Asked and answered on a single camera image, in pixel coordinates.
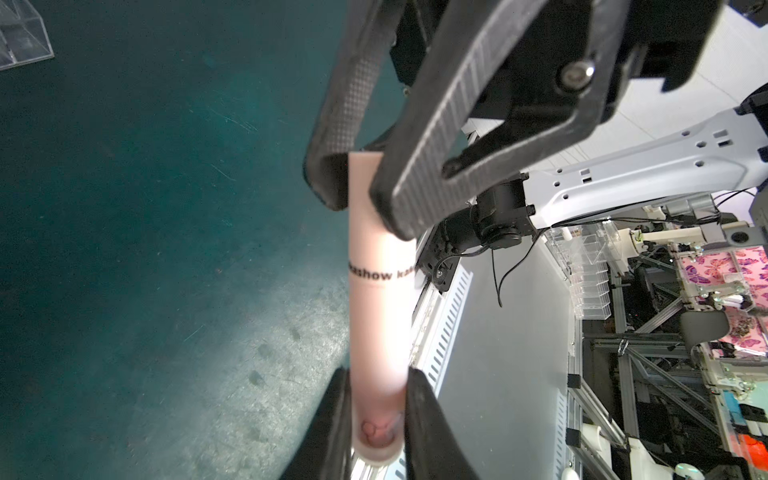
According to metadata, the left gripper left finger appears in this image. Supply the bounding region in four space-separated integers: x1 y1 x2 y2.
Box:
280 368 351 480

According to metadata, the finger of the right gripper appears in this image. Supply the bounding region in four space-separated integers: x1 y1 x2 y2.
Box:
370 1 631 240
303 1 405 211

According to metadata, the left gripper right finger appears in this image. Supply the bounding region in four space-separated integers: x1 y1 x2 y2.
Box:
405 368 479 480

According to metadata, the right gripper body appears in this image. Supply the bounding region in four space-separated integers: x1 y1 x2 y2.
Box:
391 1 723 120

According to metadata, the clear acrylic lipstick organizer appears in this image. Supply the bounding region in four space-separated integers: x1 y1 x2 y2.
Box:
0 0 55 71

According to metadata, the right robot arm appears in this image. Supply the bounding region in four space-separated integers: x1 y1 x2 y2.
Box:
304 1 767 290

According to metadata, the white vented strip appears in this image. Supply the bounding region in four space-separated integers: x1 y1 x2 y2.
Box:
350 266 473 479

